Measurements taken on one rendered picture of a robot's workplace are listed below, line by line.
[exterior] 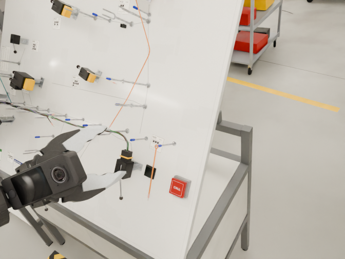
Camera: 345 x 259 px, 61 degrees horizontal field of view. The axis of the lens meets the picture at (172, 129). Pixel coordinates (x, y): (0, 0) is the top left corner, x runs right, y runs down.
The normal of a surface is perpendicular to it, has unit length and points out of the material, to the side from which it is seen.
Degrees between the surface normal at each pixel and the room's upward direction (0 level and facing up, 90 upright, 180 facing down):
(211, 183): 0
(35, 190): 58
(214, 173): 0
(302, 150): 0
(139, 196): 53
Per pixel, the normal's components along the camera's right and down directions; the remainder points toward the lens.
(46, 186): -0.23, 0.15
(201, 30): -0.51, 0.03
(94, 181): 0.65, -0.28
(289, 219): -0.15, -0.76
